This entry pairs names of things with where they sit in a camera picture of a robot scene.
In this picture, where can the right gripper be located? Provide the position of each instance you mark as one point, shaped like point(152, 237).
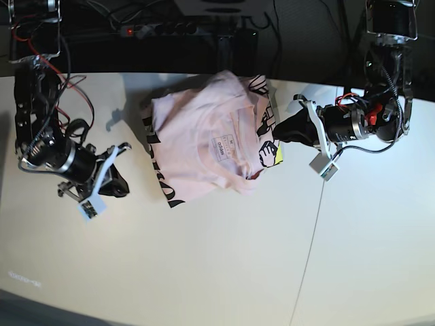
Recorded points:
point(84, 172)

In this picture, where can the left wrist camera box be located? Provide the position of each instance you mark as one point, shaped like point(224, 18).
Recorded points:
point(324, 166)

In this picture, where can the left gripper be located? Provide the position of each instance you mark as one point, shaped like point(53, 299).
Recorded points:
point(339, 124)

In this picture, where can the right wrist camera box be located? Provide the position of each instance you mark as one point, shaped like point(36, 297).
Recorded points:
point(91, 207)

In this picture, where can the black power adapter box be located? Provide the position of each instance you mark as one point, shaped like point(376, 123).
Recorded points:
point(245, 40)

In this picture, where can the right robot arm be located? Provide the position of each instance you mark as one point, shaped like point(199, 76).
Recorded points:
point(42, 75)

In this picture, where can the aluminium table leg post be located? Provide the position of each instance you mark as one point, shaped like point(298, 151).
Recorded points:
point(224, 53)

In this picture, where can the pink T-shirt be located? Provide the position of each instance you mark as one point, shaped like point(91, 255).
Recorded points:
point(219, 135)

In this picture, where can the black power strip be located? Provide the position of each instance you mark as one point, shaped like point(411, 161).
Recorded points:
point(141, 31)

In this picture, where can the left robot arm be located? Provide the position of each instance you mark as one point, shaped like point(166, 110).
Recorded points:
point(387, 63)

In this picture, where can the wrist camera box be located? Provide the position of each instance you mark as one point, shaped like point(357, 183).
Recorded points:
point(324, 166)
point(91, 207)

